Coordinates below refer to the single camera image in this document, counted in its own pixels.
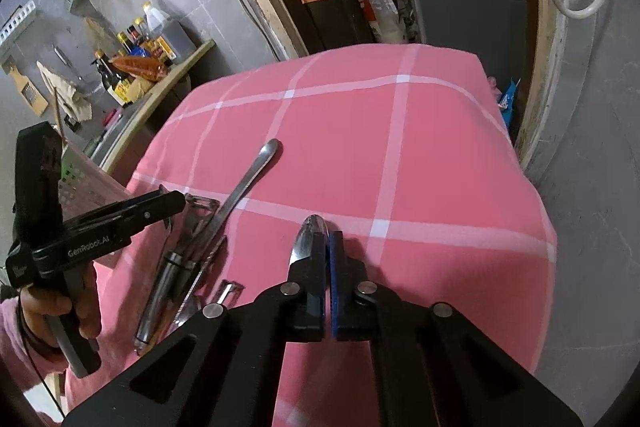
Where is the hanging metal utensil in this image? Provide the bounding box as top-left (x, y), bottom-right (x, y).
top-left (52, 44), bottom-right (83, 82)

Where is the wooden slicer board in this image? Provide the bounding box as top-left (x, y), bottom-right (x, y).
top-left (1, 57), bottom-right (51, 118)

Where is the white plastic bag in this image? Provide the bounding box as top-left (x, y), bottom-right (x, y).
top-left (361, 0), bottom-right (408, 45)

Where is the metal wall rail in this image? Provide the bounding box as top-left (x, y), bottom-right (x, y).
top-left (0, 0), bottom-right (38, 48)

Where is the person's left forearm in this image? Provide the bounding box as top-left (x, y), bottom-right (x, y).
top-left (0, 296), bottom-right (68, 410)

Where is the wide metal spoon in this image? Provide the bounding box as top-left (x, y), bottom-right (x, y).
top-left (289, 214), bottom-right (330, 270)

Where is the long slim metal spoon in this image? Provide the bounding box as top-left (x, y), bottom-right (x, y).
top-left (200, 138), bottom-right (284, 268)

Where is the red sauce packet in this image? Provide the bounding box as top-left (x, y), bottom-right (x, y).
top-left (111, 54), bottom-right (168, 82)

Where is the dark soy sauce bottle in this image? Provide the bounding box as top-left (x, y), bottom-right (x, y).
top-left (94, 50), bottom-right (132, 108)

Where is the pink checked cloth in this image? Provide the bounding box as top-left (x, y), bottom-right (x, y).
top-left (65, 43), bottom-right (558, 427)

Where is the small metal utensil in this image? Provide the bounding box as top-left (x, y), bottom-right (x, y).
top-left (214, 280), bottom-right (246, 306)

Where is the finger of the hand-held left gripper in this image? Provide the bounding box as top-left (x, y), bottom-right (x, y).
top-left (61, 190), bottom-right (187, 240)
top-left (117, 185), bottom-right (168, 208)

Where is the small metal spoon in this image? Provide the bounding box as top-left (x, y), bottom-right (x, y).
top-left (172, 296), bottom-right (203, 327)

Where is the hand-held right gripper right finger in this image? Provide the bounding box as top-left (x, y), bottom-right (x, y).
top-left (326, 230), bottom-right (583, 427)

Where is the metal peeler with tube handle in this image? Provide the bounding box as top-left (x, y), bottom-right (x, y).
top-left (134, 193), bottom-right (221, 356)

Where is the person's left hand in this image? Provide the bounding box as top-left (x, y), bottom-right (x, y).
top-left (18, 278), bottom-right (104, 350)

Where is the large jug of dark liquid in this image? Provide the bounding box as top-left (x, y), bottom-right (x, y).
top-left (141, 2), bottom-right (198, 60)

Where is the serrated metal knife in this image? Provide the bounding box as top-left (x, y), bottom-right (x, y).
top-left (185, 234), bottom-right (229, 308)

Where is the beige hanging rag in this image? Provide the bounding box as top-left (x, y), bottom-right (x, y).
top-left (36, 61), bottom-right (95, 124)

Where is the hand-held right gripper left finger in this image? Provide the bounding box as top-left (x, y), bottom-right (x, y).
top-left (62, 231), bottom-right (332, 427)

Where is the black cable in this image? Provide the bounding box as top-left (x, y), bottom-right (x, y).
top-left (16, 299), bottom-right (67, 422)

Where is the blue patterned packet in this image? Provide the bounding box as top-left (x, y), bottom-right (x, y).
top-left (497, 78), bottom-right (523, 128)

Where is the beige kitchen counter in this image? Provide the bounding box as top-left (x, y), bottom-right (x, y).
top-left (80, 39), bottom-right (216, 172)

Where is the pink perforated basket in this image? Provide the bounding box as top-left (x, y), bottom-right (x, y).
top-left (57, 139), bottom-right (133, 228)

